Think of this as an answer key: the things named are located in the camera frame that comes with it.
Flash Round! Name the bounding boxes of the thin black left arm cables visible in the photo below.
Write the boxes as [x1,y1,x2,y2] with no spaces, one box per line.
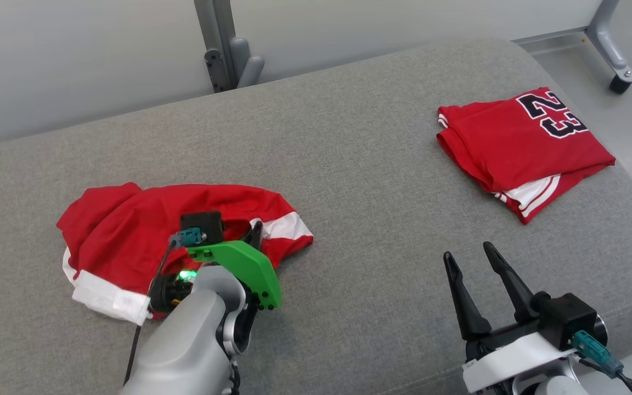
[227,357,241,395]

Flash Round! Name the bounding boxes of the red jersey with white sleeves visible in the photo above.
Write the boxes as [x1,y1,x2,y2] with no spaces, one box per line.
[55,182,315,325]

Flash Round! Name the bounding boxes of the grey metal frame leg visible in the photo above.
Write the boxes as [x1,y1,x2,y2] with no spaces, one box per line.
[513,0,632,83]

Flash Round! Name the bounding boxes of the left cable with teal connector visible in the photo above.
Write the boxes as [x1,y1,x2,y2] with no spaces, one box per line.
[123,227,207,386]

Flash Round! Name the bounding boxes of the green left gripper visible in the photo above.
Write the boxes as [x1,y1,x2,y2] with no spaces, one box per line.
[186,219,283,311]

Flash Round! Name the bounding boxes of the red jersey with care tag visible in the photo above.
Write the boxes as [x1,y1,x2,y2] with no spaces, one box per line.
[436,87,617,225]

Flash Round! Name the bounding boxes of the grey metal upright post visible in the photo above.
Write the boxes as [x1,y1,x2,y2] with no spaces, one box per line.
[194,0,266,94]

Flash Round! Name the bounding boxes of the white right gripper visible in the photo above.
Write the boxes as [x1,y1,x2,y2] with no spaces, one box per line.
[443,241,577,394]

